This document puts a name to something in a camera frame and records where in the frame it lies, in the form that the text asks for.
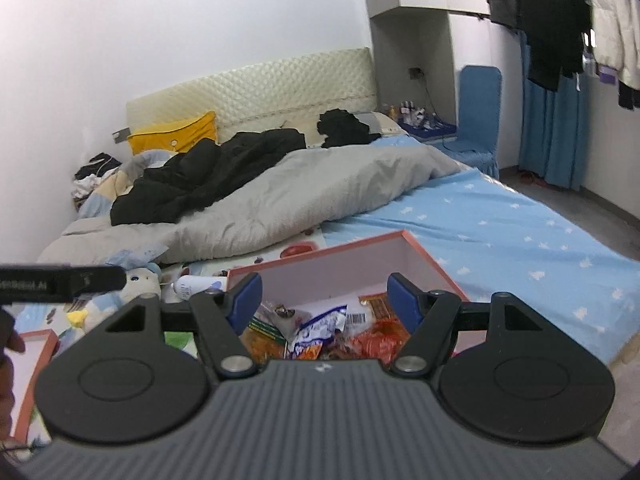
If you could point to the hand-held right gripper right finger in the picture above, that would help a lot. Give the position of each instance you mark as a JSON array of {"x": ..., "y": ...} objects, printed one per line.
[{"x": 404, "y": 301}]

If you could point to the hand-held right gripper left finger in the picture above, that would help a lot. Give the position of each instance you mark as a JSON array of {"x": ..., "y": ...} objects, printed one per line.
[{"x": 245, "y": 301}]

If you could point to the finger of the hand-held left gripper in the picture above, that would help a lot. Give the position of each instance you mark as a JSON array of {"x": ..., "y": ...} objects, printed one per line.
[{"x": 100, "y": 277}]

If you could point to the orange brown snack packet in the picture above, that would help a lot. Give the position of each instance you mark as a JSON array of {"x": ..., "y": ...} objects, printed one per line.
[{"x": 377, "y": 306}]

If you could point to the silver snack packet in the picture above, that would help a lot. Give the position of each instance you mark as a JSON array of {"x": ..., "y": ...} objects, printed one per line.
[{"x": 277, "y": 317}]

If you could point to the green-labelled clear snack packet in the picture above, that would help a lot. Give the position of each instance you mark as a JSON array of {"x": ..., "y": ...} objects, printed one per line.
[{"x": 262, "y": 340}]

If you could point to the red spicy snack packet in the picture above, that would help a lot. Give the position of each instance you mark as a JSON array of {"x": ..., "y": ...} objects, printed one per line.
[{"x": 380, "y": 342}]

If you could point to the pink cardboard box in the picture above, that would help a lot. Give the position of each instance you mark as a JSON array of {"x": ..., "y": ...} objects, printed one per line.
[{"x": 350, "y": 270}]

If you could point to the blue snack bag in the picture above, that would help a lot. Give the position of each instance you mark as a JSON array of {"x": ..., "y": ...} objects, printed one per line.
[{"x": 317, "y": 335}]

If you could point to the person's left hand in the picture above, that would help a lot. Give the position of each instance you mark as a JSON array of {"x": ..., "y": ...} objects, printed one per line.
[{"x": 17, "y": 345}]

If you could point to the blue white plush toy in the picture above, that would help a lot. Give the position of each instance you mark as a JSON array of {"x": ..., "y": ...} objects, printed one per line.
[{"x": 140, "y": 280}]

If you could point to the light blue printed plastic bag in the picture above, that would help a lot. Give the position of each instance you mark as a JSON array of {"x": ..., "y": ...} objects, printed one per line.
[{"x": 140, "y": 255}]

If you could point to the white printed tube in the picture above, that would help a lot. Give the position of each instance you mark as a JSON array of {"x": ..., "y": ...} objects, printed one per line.
[{"x": 195, "y": 287}]

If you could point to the pastel patchwork quilt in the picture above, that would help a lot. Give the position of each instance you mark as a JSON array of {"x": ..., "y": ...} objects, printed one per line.
[{"x": 100, "y": 200}]

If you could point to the pink box lid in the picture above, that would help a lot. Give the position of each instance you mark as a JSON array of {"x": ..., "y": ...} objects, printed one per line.
[{"x": 32, "y": 375}]

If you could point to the pile of clothes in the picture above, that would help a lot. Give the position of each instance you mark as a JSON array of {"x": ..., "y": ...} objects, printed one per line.
[{"x": 95, "y": 175}]

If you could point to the light blue bed sheet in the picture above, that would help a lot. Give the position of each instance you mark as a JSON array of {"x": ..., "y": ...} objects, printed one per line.
[{"x": 500, "y": 240}]

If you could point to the black blanket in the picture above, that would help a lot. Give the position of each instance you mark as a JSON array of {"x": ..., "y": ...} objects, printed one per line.
[{"x": 200, "y": 175}]

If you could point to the grey duvet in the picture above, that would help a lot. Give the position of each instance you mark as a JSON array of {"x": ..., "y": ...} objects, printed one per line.
[{"x": 325, "y": 190}]

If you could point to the yellow pillow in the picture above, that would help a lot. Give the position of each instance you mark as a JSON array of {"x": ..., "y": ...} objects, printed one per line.
[{"x": 170, "y": 135}]

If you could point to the bedside clutter of bottles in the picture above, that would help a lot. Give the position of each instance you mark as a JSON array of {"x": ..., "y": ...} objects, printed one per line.
[{"x": 420, "y": 120}]

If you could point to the small black garment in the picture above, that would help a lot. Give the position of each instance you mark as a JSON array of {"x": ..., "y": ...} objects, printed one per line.
[{"x": 347, "y": 127}]

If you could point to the blue chair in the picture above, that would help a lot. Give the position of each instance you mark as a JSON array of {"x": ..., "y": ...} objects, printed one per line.
[{"x": 480, "y": 105}]

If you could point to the cream quilted headboard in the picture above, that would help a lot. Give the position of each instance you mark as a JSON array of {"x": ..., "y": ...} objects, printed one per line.
[{"x": 275, "y": 90}]

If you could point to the blue curtain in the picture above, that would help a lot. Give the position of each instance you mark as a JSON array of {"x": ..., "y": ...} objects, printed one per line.
[{"x": 550, "y": 140}]

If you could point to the grey built-in cabinet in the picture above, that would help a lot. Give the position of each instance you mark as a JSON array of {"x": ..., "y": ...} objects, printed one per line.
[{"x": 415, "y": 20}]

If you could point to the black hanging garment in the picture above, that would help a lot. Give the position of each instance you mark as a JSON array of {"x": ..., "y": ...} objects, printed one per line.
[{"x": 555, "y": 20}]

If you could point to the white puffer jacket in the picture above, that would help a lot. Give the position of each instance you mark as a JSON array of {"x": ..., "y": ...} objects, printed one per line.
[{"x": 617, "y": 15}]

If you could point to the grey wall bracket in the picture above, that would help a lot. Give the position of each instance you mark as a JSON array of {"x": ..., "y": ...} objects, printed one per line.
[{"x": 121, "y": 135}]

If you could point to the black wall outlet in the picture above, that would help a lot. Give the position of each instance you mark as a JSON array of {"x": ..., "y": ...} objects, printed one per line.
[{"x": 416, "y": 72}]

